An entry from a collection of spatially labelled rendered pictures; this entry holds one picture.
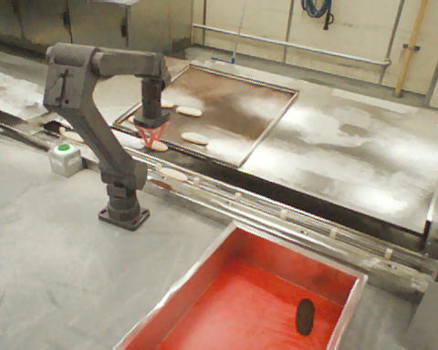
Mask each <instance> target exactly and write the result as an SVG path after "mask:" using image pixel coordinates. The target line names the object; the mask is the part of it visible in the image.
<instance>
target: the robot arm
mask: <svg viewBox="0 0 438 350"><path fill-rule="evenodd" d="M46 61H47V64H48V72H47V81H46V85H45V90H44V99H43V106H44V108H46V109H47V111H54V112H57V114H58V115H59V116H60V117H62V118H63V119H65V120H66V121H67V123H68V124H70V126H71V127H72V128H73V129H74V130H75V131H76V132H77V133H78V135H79V136H80V137H81V138H82V139H83V141H84V142H85V143H86V144H87V146H88V147H89V148H90V150H91V151H92V152H94V155H95V156H97V157H98V160H99V163H98V169H99V170H100V176H101V181H102V183H104V184H107V185H106V190H107V196H109V201H107V203H108V205H106V207H105V208H104V209H101V211H100V212H99V213H98V217H99V220H101V221H105V222H108V223H109V224H112V225H117V226H118V227H121V228H122V229H125V230H129V231H131V232H135V231H136V230H138V228H139V227H140V226H141V225H142V224H143V223H144V222H145V221H146V220H147V219H148V218H149V217H150V209H145V208H143V207H141V206H140V204H139V201H138V197H137V191H136V190H141V189H143V188H144V186H145V182H146V180H147V177H148V164H147V163H146V162H145V161H142V160H134V159H133V157H132V156H131V155H130V153H129V152H128V151H126V150H125V149H124V148H123V147H122V146H121V143H120V142H119V140H118V138H117V137H116V136H115V135H114V133H113V131H112V130H111V128H110V125H109V124H108V123H107V122H106V119H104V118H103V116H102V114H101V113H100V111H99V110H98V108H97V106H96V104H95V103H94V99H93V93H94V89H95V87H96V85H97V83H98V82H99V77H103V76H112V75H134V77H139V78H142V80H141V113H140V115H137V116H135V117H134V118H133V123H135V128H136V129H137V130H138V131H139V133H140V134H141V136H142V138H143V139H144V141H145V143H146V146H147V147H149V148H151V146H152V143H153V140H157V141H158V142H159V141H160V139H161V138H162V134H163V132H164V131H165V130H166V127H167V126H168V124H169V123H170V119H169V118H166V117H167V116H168V115H169V116H170V110H165V109H162V91H163V90H164V89H166V87H168V85H169V84H170V83H171V80H172V77H171V73H170V72H169V71H168V67H167V66H166V60H165V58H164V55H161V54H154V53H150V52H143V51H127V50H120V49H114V48H106V47H94V46H82V45H71V44H64V43H57V44H56V45H54V46H51V47H49V48H48V50H47V52H46ZM70 76H72V79H70ZM160 126H162V128H161V131H160V132H159V135H158V136H157V133H156V132H157V128H158V127H160ZM144 131H148V133H149V134H150V142H149V141H148V140H147V138H146V134H145V132H144Z"/></svg>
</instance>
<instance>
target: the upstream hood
mask: <svg viewBox="0 0 438 350"><path fill-rule="evenodd" d="M43 99H44V95H41V94H39V93H36V92H32V91H30V90H28V89H25V88H20V87H18V86H15V85H10V84H8V83H6V82H4V81H0V123H2V124H4V125H7V126H9V127H11V128H13V129H18V130H20V131H22V132H25V133H27V134H29V135H31V136H32V134H35V133H36V132H39V131H41V130H43V129H44V126H43V124H47V123H48V122H50V121H51V120H55V119H57V118H59V121H62V120H64V119H63V118H62V117H60V116H59V115H58V114H57V112H54V111H47V109H46V108H44V106H43Z"/></svg>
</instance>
